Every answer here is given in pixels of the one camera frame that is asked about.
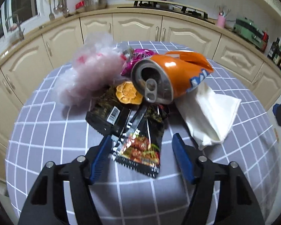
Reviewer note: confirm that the dark window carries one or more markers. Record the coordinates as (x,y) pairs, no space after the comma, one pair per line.
(13,11)

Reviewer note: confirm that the hanging utensil rack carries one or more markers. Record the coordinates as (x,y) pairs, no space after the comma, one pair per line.
(57,2)

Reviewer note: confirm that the pink utensil cup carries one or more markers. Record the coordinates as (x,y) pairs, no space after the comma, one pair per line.
(222,15)

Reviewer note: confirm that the black gas stove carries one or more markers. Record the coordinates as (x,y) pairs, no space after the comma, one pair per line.
(171,6)

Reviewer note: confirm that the dried orange slice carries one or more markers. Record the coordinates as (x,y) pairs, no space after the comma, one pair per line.
(127,94)

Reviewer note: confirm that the clear pink plastic bag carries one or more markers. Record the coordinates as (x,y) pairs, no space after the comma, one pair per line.
(94,65)

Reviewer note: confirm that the black spicy food packet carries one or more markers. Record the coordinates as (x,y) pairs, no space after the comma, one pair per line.
(139,146)

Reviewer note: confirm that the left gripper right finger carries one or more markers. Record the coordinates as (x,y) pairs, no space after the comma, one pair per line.
(237,202)

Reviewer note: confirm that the crushed orange soda can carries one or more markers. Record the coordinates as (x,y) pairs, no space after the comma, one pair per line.
(161,78)

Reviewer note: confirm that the white paper napkin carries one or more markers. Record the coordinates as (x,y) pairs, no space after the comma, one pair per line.
(209,116)

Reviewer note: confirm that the steel pot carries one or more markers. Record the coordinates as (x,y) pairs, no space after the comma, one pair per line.
(91,5)

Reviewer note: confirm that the black snack packet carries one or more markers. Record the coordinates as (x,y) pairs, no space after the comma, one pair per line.
(109,116)

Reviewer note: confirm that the kitchen faucet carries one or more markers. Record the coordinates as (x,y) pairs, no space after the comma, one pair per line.
(14,30)

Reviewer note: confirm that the purple checkered tablecloth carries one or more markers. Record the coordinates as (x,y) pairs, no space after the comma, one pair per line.
(48,131)

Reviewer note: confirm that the magenta foil wrapper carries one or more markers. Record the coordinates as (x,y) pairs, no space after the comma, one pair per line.
(132,57)

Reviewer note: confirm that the green appliance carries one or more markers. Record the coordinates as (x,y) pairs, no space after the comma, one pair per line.
(247,29)

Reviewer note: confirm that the cream kitchen base cabinets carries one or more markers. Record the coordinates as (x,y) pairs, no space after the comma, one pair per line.
(25,62)

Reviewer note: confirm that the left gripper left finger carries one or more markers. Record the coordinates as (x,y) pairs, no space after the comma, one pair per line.
(45,203)

